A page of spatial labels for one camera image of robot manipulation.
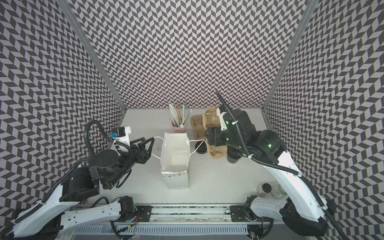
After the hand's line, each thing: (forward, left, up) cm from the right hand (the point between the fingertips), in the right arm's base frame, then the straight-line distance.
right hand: (213, 138), depth 61 cm
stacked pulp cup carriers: (+34, +8, -30) cm, 46 cm away
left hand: (-2, +25, +2) cm, 25 cm away
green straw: (+28, +14, -20) cm, 37 cm away
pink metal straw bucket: (+24, +17, -26) cm, 40 cm away
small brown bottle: (-14, -33, -30) cm, 47 cm away
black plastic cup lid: (+14, +4, -34) cm, 37 cm away
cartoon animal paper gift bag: (+6, +21, -33) cm, 40 cm away
